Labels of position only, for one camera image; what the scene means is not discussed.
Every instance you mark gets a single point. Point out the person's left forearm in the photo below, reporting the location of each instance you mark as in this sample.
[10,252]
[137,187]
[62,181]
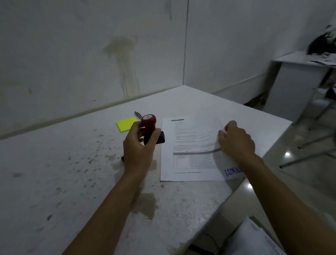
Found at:
[112,210]

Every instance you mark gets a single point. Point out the white desk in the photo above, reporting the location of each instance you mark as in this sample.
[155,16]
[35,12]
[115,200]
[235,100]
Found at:
[294,86]

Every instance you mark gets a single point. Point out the black bag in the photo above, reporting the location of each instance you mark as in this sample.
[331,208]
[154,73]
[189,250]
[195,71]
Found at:
[321,44]

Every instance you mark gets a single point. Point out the person's left thumb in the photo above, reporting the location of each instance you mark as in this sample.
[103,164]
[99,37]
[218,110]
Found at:
[154,138]

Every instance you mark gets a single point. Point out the white printed form sheet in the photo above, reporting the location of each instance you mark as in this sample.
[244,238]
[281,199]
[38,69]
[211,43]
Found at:
[183,141]

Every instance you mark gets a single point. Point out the stack of white papers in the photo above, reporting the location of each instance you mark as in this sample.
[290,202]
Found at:
[252,239]

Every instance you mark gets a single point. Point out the person's right forearm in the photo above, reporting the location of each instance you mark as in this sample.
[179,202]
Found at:
[286,205]

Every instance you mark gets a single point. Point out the red and black rubber stamp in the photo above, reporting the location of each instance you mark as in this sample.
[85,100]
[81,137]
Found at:
[148,121]

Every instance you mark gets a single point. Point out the yellow sticky note pad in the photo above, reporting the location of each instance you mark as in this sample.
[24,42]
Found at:
[126,124]

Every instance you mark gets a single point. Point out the person's right hand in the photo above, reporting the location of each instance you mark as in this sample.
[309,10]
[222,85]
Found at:
[237,143]

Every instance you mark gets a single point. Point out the white paper sheet blue stamp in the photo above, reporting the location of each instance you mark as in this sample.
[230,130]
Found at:
[210,123]

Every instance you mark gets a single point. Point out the papers on desk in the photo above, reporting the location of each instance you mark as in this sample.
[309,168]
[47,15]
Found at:
[324,62]

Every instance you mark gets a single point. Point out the person's left hand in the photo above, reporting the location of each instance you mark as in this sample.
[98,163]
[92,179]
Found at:
[136,155]

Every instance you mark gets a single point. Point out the person's right thumb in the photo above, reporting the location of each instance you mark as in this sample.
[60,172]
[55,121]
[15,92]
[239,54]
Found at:
[221,139]

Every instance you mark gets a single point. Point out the black pen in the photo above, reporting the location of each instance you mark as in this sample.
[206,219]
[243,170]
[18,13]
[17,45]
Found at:
[137,114]

